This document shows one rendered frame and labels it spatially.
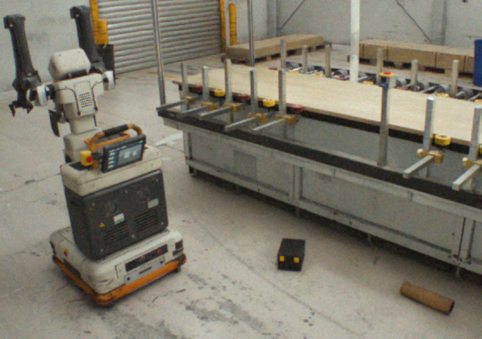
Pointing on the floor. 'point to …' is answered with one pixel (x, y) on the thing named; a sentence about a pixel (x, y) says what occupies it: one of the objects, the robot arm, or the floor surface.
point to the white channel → (355, 29)
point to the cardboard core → (427, 297)
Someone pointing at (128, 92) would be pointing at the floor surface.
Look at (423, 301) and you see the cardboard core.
